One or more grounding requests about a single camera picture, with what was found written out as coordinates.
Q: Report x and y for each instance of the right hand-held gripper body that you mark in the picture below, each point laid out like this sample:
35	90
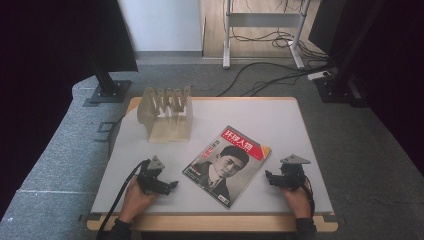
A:
291	173

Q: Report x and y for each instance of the wooden file rack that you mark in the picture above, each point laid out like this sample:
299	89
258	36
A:
166	116

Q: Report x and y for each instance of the white metal desk frame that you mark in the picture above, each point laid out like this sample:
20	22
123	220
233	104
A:
263	30

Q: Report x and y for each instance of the magazine with portrait cover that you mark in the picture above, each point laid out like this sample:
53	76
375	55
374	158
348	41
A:
226	166

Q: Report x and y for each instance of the white power strip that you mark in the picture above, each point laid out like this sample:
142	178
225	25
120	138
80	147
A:
318	75

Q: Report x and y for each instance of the person's right hand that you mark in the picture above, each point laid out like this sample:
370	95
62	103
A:
296	201

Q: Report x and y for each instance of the black stand with base plate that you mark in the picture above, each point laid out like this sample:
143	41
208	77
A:
110	83
340	86

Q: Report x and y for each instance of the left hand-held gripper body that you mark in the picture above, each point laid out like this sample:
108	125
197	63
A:
150	180

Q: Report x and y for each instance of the person's left hand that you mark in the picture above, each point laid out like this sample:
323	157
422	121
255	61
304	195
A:
136	200

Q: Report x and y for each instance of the black curtain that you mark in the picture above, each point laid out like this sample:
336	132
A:
383	66
56	66

